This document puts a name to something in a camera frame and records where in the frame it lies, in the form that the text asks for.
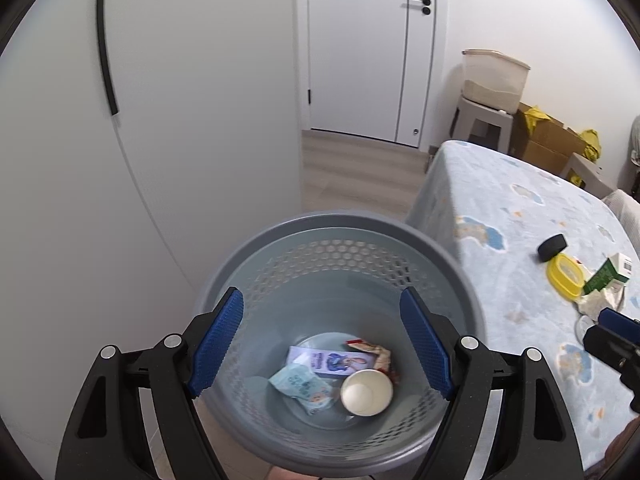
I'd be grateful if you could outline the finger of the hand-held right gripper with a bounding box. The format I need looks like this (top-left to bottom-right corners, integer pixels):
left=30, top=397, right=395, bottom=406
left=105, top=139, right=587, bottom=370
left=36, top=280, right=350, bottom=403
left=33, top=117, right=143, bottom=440
left=583, top=325, right=640, bottom=398
left=598, top=307, right=640, bottom=347

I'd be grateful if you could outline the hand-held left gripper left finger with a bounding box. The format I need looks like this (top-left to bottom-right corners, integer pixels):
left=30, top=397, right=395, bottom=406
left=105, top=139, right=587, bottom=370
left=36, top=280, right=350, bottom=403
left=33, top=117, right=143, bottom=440
left=55, top=286, right=245, bottom=480

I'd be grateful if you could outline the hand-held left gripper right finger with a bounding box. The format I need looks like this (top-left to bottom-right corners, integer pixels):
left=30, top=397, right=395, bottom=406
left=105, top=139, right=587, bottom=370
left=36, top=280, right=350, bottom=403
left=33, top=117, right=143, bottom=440
left=399, top=286, right=586, bottom=480

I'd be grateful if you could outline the paper ball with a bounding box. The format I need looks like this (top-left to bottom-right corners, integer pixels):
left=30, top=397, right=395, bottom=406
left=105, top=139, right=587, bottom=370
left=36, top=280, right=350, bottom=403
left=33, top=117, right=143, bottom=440
left=575, top=287, right=628, bottom=318

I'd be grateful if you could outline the red brown snack packet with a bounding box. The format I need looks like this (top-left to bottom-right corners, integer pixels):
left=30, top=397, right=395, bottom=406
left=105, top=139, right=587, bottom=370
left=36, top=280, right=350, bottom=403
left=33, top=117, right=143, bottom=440
left=345, top=338, right=396, bottom=378

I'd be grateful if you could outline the red white paper cup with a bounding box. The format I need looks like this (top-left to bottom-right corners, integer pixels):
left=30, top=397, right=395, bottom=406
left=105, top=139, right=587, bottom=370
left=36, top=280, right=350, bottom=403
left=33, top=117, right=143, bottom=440
left=340, top=368, right=395, bottom=417

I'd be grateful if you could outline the light blue packet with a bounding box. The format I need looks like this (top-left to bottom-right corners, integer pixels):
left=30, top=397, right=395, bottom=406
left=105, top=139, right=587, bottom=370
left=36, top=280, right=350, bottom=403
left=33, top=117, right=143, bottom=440
left=268, top=364, right=335, bottom=417

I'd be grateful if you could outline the purple cardboard box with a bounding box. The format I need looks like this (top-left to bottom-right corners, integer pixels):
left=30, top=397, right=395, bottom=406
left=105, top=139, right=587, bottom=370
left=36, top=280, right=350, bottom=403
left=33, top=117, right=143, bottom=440
left=286, top=346, right=377, bottom=380

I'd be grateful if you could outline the black tape roll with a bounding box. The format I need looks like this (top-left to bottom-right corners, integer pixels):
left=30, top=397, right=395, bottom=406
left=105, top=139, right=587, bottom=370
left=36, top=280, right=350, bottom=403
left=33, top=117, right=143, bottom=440
left=537, top=234, right=568, bottom=263

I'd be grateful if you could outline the grey perforated wastebasket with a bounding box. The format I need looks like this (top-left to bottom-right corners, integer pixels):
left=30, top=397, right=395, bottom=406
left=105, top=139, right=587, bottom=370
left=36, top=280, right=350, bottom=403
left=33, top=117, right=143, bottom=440
left=192, top=211, right=488, bottom=480

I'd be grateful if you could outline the white green carton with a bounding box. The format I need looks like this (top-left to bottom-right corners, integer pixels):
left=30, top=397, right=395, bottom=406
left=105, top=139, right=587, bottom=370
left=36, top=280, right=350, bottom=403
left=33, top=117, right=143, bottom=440
left=580, top=252, right=636, bottom=297

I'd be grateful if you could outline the yellow plastic lid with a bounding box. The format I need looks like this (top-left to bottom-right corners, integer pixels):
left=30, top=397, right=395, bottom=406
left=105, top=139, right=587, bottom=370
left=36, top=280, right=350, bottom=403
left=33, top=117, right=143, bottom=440
left=546, top=253, right=588, bottom=301

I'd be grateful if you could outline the beige knitted blanket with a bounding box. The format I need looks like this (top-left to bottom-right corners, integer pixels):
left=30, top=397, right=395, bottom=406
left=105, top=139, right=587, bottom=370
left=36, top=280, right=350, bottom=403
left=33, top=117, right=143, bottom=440
left=602, top=190, right=640, bottom=241

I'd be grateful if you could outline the grey plastic stool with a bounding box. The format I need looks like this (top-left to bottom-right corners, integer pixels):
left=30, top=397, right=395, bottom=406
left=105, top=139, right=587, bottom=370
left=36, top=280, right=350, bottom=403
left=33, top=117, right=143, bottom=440
left=560, top=152, right=618, bottom=196
left=450, top=96, right=516, bottom=153

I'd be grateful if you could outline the light blue printed blanket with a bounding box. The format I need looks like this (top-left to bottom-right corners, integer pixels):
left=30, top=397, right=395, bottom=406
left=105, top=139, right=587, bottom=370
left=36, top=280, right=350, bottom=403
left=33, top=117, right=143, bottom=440
left=405, top=140, right=640, bottom=471

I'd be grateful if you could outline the yellow plastic bag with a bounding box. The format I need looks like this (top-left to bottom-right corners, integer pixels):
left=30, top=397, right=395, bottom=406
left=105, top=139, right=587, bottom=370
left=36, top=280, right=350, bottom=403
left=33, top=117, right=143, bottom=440
left=577, top=129, right=603, bottom=163

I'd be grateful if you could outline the yellow cloth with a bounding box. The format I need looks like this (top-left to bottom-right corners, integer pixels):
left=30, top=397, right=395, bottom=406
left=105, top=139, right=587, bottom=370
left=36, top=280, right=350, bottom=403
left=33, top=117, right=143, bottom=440
left=522, top=105, right=553, bottom=133

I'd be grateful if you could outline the white wardrobe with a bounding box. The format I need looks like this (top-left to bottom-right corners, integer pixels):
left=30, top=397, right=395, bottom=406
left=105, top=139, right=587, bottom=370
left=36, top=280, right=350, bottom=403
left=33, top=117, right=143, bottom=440
left=0, top=0, right=303, bottom=361

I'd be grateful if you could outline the beige storage bin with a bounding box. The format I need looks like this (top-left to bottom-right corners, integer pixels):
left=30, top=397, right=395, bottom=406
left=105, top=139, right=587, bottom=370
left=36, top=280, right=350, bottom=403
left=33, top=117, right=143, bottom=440
left=461, top=49, right=532, bottom=113

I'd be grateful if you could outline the white door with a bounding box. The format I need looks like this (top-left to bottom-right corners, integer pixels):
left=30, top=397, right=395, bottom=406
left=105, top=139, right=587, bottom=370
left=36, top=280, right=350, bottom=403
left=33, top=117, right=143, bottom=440
left=306, top=0, right=436, bottom=148

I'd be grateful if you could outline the black wardrobe handle strip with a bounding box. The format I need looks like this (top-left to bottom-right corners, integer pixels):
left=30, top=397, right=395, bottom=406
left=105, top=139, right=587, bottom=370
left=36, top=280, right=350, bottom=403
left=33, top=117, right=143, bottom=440
left=96, top=0, right=120, bottom=116

